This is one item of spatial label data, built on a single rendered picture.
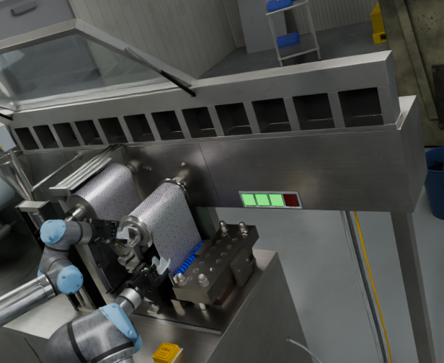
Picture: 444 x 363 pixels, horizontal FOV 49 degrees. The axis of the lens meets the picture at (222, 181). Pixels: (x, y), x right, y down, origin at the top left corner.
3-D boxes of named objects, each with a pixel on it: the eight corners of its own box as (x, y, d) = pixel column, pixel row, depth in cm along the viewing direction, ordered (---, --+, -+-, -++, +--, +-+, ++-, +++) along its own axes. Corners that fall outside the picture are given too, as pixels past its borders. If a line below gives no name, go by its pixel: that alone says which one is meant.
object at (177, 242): (170, 279, 188) (153, 241, 180) (201, 242, 204) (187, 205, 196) (171, 280, 188) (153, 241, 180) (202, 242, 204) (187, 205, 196)
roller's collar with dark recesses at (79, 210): (69, 225, 191) (62, 212, 188) (80, 216, 195) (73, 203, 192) (80, 226, 187) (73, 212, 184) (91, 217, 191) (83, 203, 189)
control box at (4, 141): (-3, 151, 200) (-16, 129, 196) (12, 143, 203) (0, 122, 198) (1, 154, 194) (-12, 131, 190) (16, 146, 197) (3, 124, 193)
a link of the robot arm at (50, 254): (42, 287, 148) (52, 251, 147) (32, 274, 156) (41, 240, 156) (68, 288, 152) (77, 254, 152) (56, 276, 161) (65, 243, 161)
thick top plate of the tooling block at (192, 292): (177, 299, 185) (171, 287, 182) (227, 235, 213) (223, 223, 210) (212, 305, 176) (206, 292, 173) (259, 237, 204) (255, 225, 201)
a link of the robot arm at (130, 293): (138, 313, 168) (121, 310, 172) (145, 303, 171) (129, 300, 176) (130, 297, 164) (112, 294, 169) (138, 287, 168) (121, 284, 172)
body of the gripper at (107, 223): (121, 221, 172) (94, 218, 162) (119, 245, 171) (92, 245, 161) (106, 220, 176) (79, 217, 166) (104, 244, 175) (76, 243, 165)
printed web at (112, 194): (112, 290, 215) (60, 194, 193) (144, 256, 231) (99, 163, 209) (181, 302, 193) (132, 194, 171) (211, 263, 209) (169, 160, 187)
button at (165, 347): (153, 361, 170) (151, 356, 169) (165, 346, 175) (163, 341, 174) (169, 366, 166) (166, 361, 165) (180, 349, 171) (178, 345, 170)
